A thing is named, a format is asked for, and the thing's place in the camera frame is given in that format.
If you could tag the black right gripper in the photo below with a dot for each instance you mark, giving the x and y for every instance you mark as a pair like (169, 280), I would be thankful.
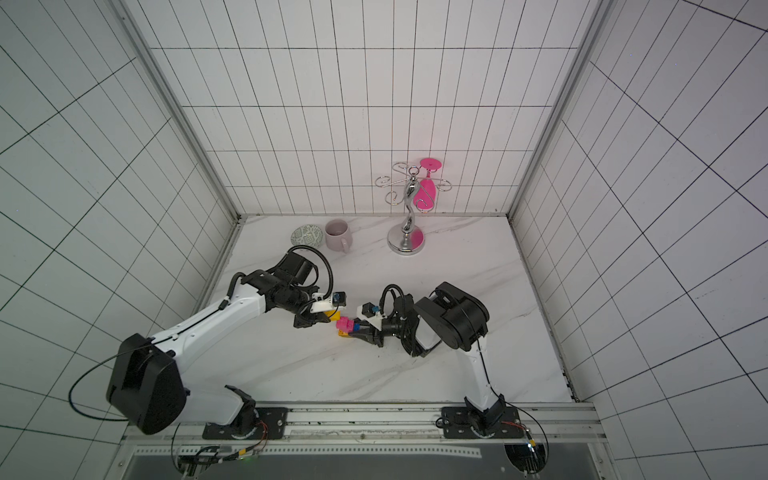
(372, 333)

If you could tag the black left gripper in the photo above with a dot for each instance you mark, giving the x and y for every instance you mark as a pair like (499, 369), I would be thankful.
(310, 319)

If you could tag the pink lego brick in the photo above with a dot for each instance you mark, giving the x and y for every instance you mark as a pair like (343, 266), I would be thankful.
(345, 324)

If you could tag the yellow curved lego brick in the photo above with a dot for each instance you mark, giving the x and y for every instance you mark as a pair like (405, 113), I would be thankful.
(336, 313)

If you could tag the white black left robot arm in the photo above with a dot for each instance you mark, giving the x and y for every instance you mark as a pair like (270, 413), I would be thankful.
(147, 384)

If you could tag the green patterned small bowl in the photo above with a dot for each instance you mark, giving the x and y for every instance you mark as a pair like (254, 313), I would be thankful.
(310, 235)

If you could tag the pale pink ribbed mug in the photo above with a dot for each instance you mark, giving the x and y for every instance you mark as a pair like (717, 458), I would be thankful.
(338, 236)

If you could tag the chrome cup holder stand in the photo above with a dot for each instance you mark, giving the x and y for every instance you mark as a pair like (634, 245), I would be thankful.
(407, 238)

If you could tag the pink plastic goblet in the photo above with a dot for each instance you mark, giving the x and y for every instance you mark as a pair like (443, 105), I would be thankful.
(425, 198)

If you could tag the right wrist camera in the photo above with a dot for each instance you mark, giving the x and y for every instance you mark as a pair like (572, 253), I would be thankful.
(370, 313)

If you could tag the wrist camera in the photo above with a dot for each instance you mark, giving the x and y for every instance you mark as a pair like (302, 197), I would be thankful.
(335, 302)
(370, 313)

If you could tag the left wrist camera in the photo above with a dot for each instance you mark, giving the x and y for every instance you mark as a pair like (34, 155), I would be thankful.
(335, 302)

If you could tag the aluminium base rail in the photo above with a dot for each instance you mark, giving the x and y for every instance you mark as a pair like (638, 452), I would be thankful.
(326, 428)

